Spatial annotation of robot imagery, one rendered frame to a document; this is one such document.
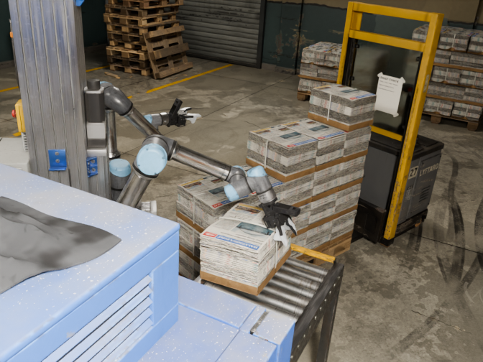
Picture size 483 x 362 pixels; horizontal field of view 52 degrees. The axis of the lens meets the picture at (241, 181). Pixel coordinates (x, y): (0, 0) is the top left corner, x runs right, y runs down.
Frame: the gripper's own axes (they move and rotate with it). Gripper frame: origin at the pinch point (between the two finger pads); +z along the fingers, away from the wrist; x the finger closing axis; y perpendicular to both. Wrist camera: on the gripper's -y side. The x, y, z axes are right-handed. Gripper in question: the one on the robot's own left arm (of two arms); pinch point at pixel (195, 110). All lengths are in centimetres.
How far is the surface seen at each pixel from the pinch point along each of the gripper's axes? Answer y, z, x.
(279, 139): 13, 46, 30
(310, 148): 15, 62, 44
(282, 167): 25, 41, 43
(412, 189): 70, 181, 56
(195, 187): 37.4, -11.3, 26.3
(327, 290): 25, -11, 139
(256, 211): 7, -22, 96
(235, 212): 8, -31, 90
